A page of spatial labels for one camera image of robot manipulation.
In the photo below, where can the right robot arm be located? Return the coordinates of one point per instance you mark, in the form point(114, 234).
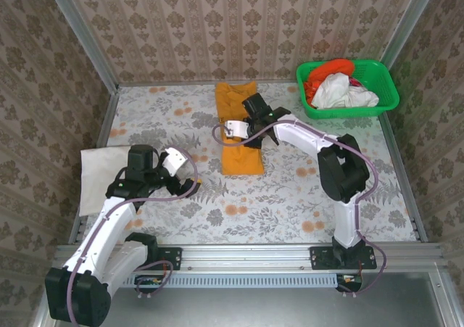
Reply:
point(346, 225)

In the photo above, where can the green plastic basket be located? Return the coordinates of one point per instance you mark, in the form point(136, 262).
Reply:
point(380, 77)

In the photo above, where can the orange t-shirt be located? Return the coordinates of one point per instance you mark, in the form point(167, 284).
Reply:
point(326, 69)

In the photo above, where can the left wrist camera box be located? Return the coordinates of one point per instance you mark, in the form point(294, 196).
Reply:
point(174, 160)

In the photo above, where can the mustard yellow t-shirt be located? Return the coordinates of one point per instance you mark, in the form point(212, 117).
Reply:
point(239, 160)

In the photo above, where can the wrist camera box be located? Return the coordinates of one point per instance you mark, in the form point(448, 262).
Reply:
point(237, 128)
point(174, 160)

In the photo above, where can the grey metal sheet panel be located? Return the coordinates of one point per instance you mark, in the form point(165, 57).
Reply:
point(235, 309)

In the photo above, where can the floral patterned table cover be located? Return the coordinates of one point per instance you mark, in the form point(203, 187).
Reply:
point(253, 203)

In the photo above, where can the aluminium frame post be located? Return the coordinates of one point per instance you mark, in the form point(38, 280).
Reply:
point(406, 26)
point(83, 40)

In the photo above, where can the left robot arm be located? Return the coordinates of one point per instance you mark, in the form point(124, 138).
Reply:
point(105, 232)

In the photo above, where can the aluminium mounting rail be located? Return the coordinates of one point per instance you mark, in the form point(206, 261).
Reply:
point(246, 258)

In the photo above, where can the aluminium table edge rail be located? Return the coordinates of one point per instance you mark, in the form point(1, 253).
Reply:
point(105, 124)
point(181, 82)
point(398, 153)

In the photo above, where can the folded white t-shirt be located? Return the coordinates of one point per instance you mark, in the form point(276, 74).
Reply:
point(98, 174)

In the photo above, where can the crumpled white t-shirt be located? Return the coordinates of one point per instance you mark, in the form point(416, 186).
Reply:
point(333, 91)

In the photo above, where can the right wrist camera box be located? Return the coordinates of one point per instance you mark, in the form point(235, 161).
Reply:
point(237, 128)

